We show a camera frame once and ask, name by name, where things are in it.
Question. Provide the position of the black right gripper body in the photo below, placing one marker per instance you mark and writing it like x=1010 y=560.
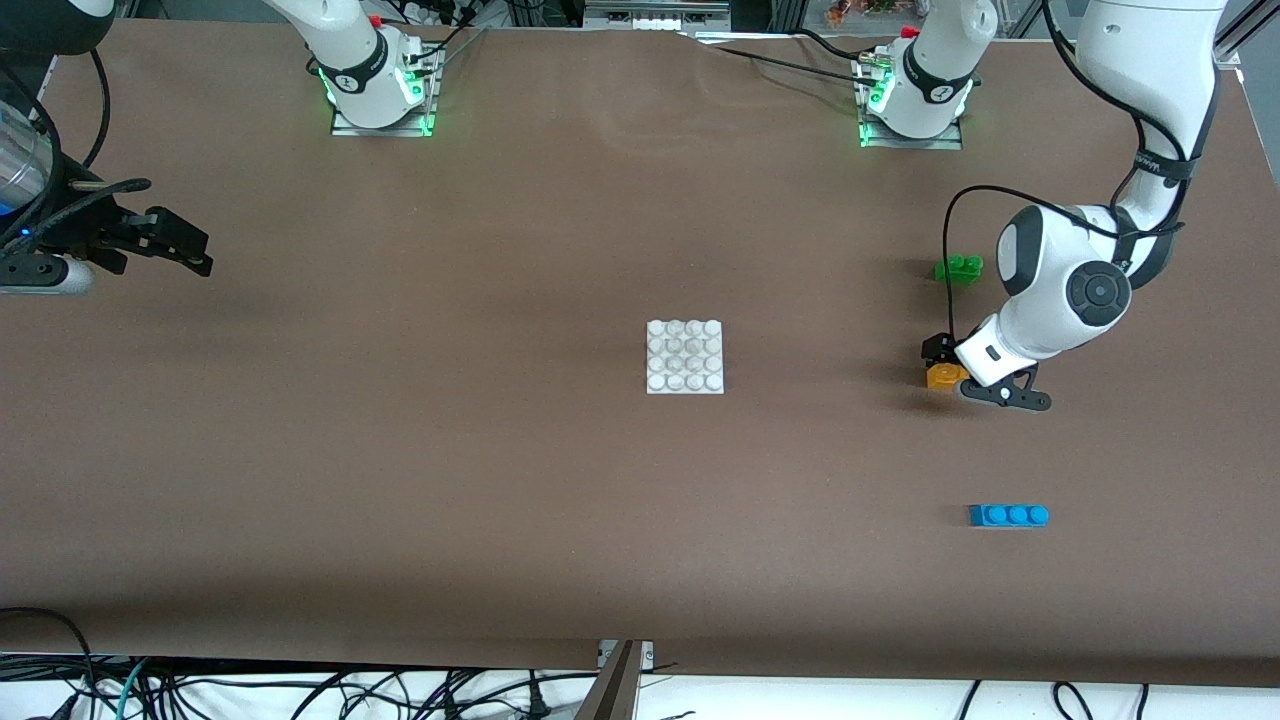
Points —
x=72 y=229

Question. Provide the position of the yellow two-stud block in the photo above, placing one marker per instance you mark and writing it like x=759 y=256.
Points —
x=943 y=378

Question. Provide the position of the white studded base plate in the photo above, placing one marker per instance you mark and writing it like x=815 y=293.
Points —
x=685 y=358

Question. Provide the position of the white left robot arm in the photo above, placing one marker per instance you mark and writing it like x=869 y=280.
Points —
x=1050 y=280

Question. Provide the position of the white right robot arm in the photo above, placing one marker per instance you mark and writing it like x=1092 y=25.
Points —
x=355 y=70

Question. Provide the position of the green two-stud block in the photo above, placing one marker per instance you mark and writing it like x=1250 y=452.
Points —
x=965 y=268

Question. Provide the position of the blue three-stud block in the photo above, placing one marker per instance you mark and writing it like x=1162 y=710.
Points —
x=1008 y=516

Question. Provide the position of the brown table cover sheet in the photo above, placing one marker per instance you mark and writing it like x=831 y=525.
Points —
x=640 y=500

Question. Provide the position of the orange red plastic items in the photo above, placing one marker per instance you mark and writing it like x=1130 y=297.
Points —
x=860 y=10

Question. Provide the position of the silver aluminium corner profile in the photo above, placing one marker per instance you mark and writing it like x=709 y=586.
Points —
x=1228 y=50

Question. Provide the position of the small silver metal bracket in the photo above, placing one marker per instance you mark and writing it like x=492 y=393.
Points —
x=647 y=655

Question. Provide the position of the silver metal frame rail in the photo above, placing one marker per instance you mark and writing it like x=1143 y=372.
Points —
x=650 y=10

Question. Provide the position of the grey metal post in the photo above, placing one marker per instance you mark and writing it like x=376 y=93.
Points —
x=615 y=695

